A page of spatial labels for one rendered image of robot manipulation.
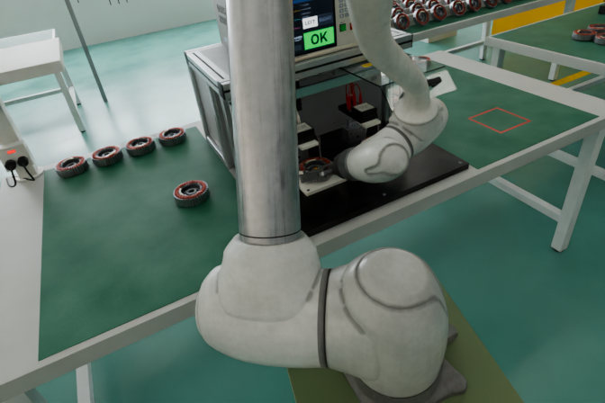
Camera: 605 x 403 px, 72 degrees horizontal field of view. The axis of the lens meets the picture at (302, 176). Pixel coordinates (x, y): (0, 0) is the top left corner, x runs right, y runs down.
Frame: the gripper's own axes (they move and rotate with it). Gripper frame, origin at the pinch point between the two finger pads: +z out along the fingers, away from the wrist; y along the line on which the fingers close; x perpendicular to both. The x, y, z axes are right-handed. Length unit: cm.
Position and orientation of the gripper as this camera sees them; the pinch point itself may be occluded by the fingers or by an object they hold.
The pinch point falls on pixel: (320, 168)
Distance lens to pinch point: 130.9
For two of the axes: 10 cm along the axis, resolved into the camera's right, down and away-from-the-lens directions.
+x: -3.3, -9.4, -1.0
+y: 8.7, -3.4, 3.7
